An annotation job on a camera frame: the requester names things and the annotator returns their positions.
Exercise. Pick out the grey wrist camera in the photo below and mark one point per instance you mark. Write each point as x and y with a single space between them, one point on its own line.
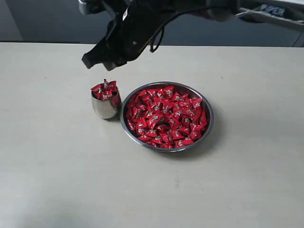
88 7

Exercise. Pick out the stainless steel cup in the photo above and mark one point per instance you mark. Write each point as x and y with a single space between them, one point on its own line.
107 109

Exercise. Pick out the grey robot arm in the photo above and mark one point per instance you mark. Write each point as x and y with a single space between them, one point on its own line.
284 13

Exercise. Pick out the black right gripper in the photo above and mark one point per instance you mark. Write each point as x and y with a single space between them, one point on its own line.
141 22

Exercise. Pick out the pile of red candies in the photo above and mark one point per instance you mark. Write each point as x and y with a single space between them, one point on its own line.
166 118

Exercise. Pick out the stainless steel bowl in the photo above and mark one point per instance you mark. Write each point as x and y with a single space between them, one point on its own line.
209 114

